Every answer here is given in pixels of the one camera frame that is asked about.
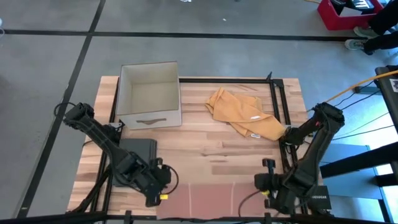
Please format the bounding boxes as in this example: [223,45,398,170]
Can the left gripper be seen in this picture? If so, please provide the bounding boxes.
[136,158,172,208]

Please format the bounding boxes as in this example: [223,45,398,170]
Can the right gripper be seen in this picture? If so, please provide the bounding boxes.
[254,159,287,210]

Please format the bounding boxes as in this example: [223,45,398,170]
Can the yellow towel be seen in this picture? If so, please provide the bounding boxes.
[205,86,287,141]

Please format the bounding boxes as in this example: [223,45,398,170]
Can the black rig crossbar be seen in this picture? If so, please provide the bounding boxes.
[0,211,398,224]

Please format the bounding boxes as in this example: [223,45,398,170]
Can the blue-grey panel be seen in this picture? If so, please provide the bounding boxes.
[317,142,386,200]

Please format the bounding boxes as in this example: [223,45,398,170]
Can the beige fabric storage box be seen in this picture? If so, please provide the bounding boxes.
[115,61,183,131]

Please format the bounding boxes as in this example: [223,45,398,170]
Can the black metal beam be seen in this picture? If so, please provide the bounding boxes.
[319,141,398,180]

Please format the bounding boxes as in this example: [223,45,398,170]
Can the grey power strip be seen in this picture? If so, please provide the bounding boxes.
[354,86,381,95]

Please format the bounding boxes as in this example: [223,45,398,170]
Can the black desk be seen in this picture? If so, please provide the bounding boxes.
[374,64,398,131]

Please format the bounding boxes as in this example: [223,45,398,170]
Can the red plastic bin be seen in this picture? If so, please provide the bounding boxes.
[317,0,385,31]

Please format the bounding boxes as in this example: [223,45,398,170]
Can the person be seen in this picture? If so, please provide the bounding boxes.
[344,0,398,56]

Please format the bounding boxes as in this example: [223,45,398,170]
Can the black keyboard device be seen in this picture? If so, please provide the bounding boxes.
[329,0,377,15]

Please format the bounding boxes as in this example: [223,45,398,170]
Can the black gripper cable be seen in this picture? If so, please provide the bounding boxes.
[161,164,180,195]
[238,190,264,218]

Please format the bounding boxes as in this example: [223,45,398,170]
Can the black Netgear switch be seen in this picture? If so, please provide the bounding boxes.
[306,185,332,211]

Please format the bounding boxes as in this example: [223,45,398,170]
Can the black floor cable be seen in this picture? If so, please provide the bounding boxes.
[331,124,396,141]
[341,90,382,110]
[331,111,391,139]

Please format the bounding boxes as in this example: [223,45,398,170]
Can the black table frame rails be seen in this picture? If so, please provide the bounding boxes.
[67,72,312,218]

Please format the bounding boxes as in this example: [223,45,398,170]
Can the yellow cable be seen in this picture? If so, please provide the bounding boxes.
[306,70,398,113]

